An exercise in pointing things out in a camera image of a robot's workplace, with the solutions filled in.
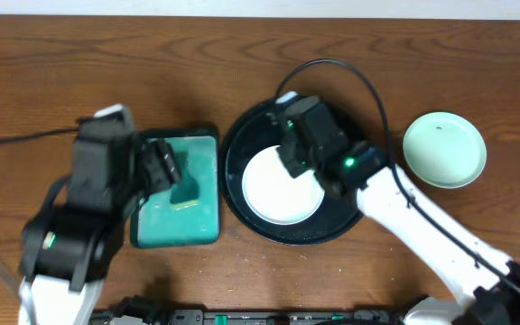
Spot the green and yellow sponge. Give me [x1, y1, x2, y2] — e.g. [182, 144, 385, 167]
[170, 152, 200, 210]

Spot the white plate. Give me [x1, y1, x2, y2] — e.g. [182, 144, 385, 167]
[242, 145, 325, 226]

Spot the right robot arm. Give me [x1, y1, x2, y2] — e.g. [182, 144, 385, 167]
[273, 92, 520, 324]

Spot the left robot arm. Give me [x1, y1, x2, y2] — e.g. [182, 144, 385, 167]
[19, 116, 181, 324]

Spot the rectangular tray with green water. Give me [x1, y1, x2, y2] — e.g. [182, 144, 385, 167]
[130, 127, 220, 249]

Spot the round black tray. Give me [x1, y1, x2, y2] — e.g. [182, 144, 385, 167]
[219, 101, 363, 246]

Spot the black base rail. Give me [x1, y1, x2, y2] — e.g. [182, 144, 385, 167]
[88, 296, 404, 325]

